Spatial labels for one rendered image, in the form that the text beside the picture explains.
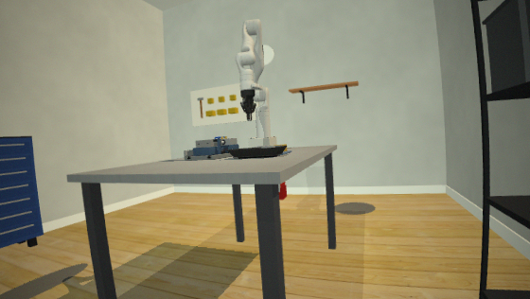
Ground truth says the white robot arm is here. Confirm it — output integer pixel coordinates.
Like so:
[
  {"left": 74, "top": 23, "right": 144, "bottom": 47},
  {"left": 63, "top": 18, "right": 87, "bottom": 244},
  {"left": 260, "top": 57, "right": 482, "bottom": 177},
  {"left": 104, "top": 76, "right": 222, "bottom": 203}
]
[{"left": 236, "top": 19, "right": 271, "bottom": 138}]

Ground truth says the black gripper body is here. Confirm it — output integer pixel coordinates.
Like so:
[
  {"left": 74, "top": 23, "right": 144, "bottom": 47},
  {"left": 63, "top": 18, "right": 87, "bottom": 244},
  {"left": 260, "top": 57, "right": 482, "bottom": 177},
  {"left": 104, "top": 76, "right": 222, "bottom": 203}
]
[{"left": 240, "top": 89, "right": 255, "bottom": 107}]

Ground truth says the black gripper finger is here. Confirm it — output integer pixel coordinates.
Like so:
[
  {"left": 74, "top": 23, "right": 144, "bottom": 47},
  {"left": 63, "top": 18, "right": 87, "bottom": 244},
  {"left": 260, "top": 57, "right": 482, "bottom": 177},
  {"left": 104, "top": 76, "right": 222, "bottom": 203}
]
[
  {"left": 250, "top": 100, "right": 256, "bottom": 121},
  {"left": 240, "top": 99, "right": 251, "bottom": 121}
]

